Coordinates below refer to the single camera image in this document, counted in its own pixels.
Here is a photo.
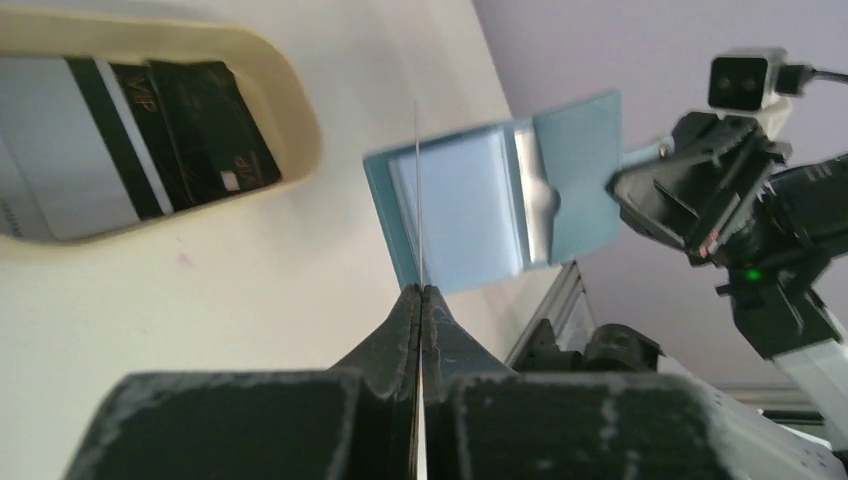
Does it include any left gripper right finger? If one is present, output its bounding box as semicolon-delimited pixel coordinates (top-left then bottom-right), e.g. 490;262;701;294
421;286;736;479

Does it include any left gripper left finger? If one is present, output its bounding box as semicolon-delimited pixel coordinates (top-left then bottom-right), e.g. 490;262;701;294
65;285;422;479

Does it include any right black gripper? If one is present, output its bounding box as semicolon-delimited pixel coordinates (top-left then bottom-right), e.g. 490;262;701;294
610;111;847;269

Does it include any blue card holder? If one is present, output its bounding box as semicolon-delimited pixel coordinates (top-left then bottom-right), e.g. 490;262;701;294
363;91;673;294

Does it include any white card with black stripe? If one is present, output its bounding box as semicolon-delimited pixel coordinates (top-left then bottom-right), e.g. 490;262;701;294
1;56;176;242

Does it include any black card in tray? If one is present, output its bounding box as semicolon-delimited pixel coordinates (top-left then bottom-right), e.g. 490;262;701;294
111;61;282;212

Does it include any white card in tray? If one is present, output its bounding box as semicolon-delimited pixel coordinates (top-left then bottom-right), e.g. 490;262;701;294
1;139;56;242

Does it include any beige oval tray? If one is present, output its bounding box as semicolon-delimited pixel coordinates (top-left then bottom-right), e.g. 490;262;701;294
1;4;321;245

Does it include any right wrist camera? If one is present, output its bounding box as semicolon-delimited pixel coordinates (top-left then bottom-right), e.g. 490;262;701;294
707;47;792;140

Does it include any right black cable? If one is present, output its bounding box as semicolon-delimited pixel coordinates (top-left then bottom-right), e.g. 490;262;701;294
778;62;848;97

